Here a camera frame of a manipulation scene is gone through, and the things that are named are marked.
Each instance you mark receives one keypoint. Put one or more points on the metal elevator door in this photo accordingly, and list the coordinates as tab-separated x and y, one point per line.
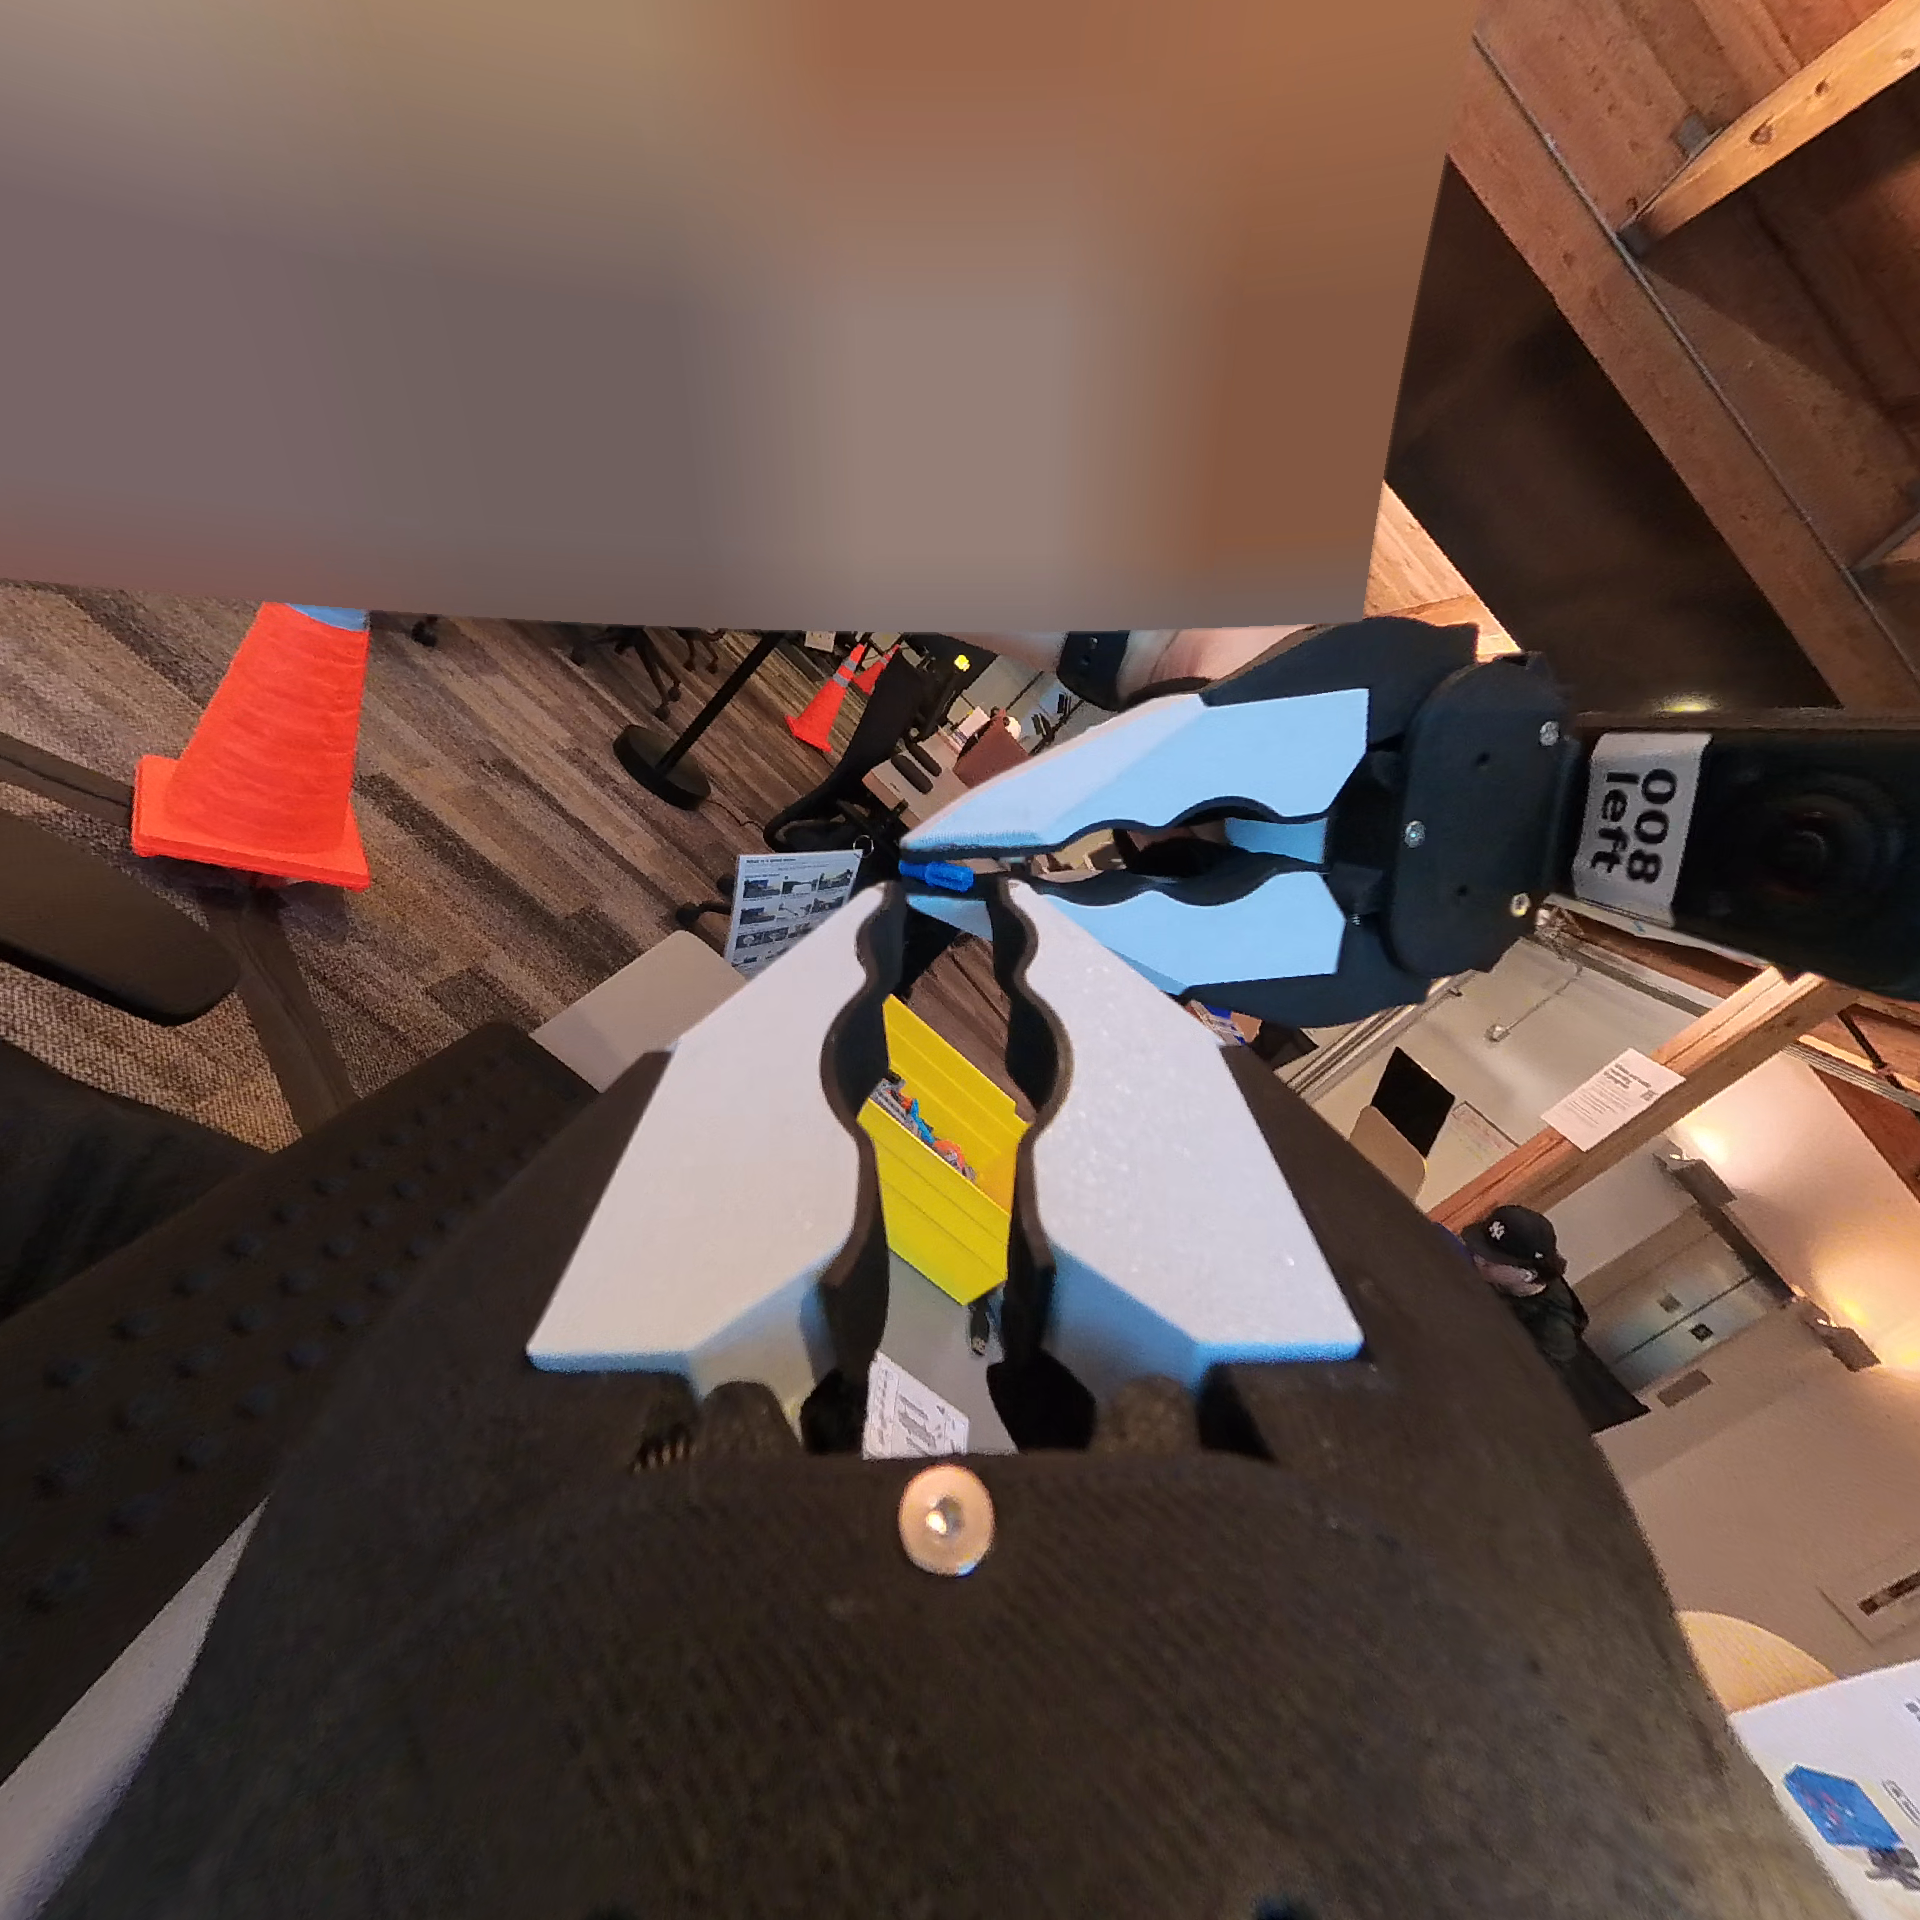
1695	1305

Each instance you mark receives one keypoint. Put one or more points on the white instruction poster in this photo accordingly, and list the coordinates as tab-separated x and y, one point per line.
1844	1785

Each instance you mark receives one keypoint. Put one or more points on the printed paper sheet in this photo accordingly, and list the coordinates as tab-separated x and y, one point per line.
788	901

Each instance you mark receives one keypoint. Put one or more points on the slanted wooden beam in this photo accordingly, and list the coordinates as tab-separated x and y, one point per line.
1725	1035

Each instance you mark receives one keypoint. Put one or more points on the person's left hand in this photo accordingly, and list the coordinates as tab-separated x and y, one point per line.
1185	656

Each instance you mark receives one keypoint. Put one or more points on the instruction booklet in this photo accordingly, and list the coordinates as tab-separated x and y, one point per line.
909	1410

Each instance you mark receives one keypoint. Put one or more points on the small wall sign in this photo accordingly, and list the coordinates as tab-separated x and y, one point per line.
1875	1598

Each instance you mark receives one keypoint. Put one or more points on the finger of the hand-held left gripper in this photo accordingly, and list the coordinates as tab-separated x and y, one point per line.
1200	758
1231	939

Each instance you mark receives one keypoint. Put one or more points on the yellow plastic bin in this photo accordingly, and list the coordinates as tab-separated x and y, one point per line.
945	1200

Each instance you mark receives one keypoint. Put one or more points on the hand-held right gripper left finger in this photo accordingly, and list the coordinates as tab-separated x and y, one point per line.
691	1200

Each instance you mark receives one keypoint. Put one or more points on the white paper sign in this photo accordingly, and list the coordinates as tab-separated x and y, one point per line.
1612	1095

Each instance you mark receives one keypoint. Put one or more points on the light wooden board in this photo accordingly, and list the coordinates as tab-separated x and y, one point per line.
1754	1659

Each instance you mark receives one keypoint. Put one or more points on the black wristband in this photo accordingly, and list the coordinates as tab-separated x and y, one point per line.
1095	669

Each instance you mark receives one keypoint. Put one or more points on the grey desk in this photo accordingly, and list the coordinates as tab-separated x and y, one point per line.
631	1005

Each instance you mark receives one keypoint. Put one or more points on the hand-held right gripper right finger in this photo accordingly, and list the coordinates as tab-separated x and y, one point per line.
1200	1200

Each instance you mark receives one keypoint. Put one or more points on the small orange traffic cone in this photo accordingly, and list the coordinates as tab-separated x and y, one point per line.
823	704

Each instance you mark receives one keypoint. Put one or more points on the pile of grey building pieces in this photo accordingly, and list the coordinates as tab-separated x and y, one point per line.
923	1124

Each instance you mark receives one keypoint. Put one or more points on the small blue pin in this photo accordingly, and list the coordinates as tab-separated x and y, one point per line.
930	873

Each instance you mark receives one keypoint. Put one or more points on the black studded pad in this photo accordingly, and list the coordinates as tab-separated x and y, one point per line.
224	1275

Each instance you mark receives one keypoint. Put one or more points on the black stanchion post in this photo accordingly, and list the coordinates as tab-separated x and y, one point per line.
674	751

